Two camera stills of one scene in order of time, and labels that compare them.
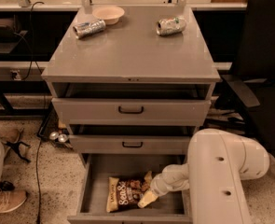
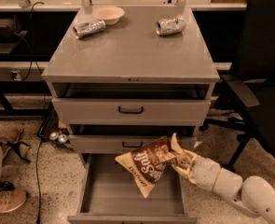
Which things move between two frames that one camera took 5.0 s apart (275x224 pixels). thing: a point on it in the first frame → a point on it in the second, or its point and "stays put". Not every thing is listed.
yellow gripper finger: x=148 y=199 → x=191 y=159
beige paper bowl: x=110 y=14 stays put
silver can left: x=89 y=28 stays put
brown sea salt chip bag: x=125 y=193 → x=146 y=162
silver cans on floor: x=55 y=135 stays put
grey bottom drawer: x=171 y=207 stays put
